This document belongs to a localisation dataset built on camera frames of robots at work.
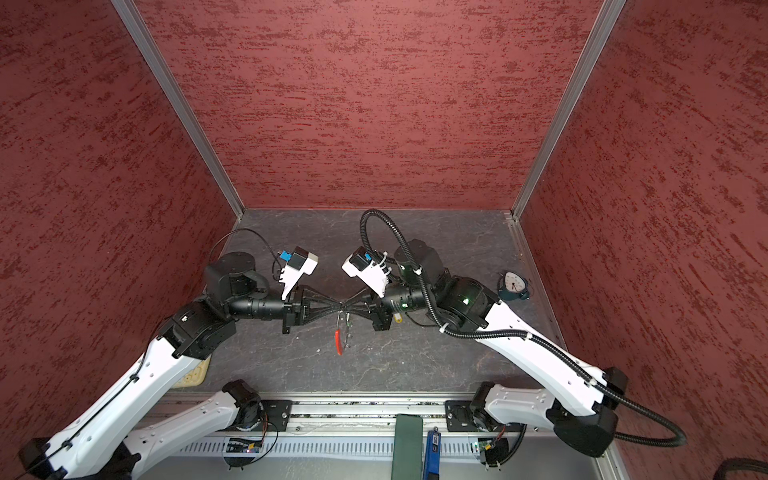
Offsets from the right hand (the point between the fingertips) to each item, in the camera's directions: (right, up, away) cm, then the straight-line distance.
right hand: (346, 316), depth 57 cm
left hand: (-2, 0, 0) cm, 2 cm away
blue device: (+18, -34, +9) cm, 40 cm away
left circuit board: (-29, -37, +15) cm, 49 cm away
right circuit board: (+34, -36, +13) cm, 52 cm away
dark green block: (+13, -37, +11) cm, 41 cm away
